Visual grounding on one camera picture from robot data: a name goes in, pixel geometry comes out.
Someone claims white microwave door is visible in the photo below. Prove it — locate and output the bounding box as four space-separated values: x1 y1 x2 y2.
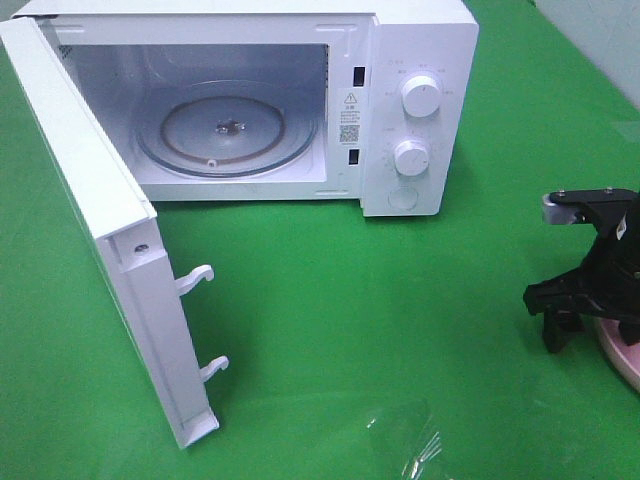
1 18 229 448

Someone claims white microwave oven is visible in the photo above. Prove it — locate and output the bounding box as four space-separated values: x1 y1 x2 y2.
1 1 479 216

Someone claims white microwave knob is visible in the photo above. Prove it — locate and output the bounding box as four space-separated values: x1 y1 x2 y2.
393 140 430 177
400 73 442 118

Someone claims pink round plate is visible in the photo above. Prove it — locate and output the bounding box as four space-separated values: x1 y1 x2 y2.
596 319 640 391

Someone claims upper white microwave knob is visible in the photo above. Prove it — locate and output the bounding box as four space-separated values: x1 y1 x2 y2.
400 73 442 118

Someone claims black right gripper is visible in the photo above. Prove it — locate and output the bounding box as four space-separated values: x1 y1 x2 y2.
523 199 639 353

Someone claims lower white microwave knob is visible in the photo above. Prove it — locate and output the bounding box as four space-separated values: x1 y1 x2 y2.
393 140 430 177

